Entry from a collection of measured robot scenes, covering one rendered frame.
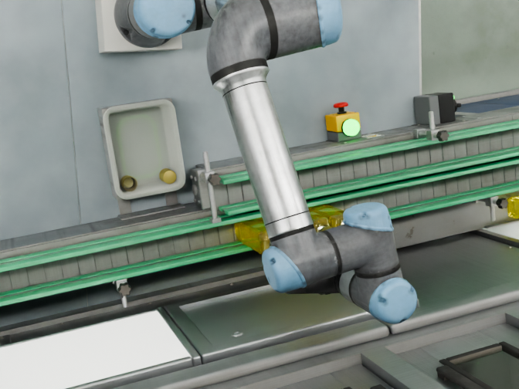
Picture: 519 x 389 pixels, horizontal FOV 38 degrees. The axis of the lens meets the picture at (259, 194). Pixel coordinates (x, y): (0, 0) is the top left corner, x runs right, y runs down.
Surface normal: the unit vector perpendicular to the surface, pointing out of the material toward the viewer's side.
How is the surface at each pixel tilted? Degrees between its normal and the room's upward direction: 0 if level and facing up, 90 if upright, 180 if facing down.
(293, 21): 6
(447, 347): 90
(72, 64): 0
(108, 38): 1
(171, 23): 8
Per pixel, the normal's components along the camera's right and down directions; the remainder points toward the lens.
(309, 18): 0.34, 0.28
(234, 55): -0.07, -0.06
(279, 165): 0.32, -0.17
